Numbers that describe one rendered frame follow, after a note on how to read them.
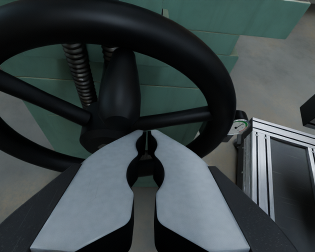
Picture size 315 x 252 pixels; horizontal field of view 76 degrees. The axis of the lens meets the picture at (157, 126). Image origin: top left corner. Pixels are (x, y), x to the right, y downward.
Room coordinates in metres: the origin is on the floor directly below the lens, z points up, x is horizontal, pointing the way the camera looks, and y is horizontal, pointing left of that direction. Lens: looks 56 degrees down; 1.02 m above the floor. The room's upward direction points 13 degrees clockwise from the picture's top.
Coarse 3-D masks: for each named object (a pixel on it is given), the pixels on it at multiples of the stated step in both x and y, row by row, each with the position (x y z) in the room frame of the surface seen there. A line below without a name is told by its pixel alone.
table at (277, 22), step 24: (0, 0) 0.26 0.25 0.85; (168, 0) 0.31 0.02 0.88; (192, 0) 0.32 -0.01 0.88; (216, 0) 0.32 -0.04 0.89; (240, 0) 0.33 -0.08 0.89; (264, 0) 0.34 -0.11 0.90; (288, 0) 0.35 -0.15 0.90; (192, 24) 0.32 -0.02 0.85; (216, 24) 0.33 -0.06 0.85; (240, 24) 0.33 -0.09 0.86; (264, 24) 0.34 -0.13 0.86; (288, 24) 0.35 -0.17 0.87; (48, 48) 0.18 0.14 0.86; (96, 48) 0.20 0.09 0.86
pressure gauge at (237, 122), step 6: (240, 114) 0.30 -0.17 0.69; (246, 114) 0.32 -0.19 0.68; (234, 120) 0.28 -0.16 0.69; (240, 120) 0.29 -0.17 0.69; (246, 120) 0.29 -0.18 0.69; (234, 126) 0.29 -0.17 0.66; (240, 126) 0.29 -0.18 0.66; (246, 126) 0.29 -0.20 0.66; (228, 132) 0.29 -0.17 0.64; (234, 132) 0.29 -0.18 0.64; (240, 132) 0.29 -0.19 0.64
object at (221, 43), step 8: (192, 32) 0.32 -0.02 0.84; (200, 32) 0.32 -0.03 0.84; (208, 32) 0.33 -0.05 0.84; (216, 32) 0.33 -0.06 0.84; (208, 40) 0.33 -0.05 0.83; (216, 40) 0.33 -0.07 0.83; (224, 40) 0.33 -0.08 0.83; (232, 40) 0.33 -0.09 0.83; (216, 48) 0.33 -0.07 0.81; (224, 48) 0.33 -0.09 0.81; (232, 48) 0.34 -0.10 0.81
